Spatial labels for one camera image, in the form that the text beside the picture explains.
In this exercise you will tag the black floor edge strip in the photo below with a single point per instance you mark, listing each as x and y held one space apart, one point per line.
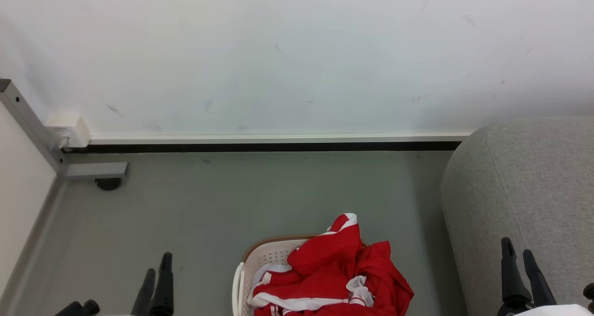
278 147

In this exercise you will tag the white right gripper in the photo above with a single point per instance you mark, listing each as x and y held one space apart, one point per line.
557 311

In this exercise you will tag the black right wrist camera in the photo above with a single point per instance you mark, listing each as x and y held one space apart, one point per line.
589 297

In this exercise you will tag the white partition panel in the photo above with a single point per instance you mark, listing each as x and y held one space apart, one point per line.
21 190

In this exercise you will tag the black frame foot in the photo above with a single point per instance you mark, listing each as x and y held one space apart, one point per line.
108 184

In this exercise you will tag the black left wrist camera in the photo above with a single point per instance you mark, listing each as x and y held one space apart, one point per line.
76 309

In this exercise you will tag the grey fabric sofa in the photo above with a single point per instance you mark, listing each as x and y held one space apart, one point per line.
524 186

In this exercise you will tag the white wall baseboard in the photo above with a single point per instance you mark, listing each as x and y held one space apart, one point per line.
278 138

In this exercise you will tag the white wall junction box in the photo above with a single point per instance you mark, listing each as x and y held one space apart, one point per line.
69 128

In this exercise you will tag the red and white garment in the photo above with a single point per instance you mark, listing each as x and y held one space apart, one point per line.
325 260

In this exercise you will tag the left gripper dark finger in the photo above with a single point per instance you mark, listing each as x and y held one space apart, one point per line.
143 297
163 293

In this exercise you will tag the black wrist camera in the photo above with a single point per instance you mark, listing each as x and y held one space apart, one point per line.
76 309
589 297

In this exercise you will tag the white laundry basket brown rim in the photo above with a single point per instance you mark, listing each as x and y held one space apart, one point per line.
269 255

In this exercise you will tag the grey metal frame post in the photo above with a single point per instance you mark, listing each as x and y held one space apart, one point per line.
32 121

